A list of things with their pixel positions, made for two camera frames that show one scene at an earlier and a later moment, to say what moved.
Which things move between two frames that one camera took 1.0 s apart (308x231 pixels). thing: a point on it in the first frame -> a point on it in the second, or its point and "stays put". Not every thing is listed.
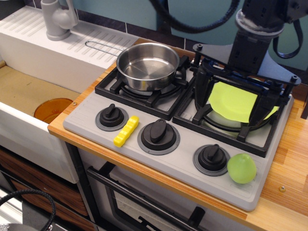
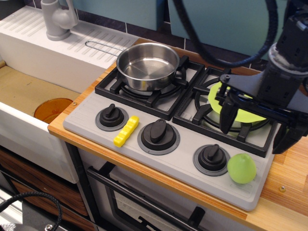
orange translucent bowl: (49, 109) stays put
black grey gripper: (249, 53) -> (275, 91)
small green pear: (241, 168) stays put
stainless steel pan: (146, 67) stays put
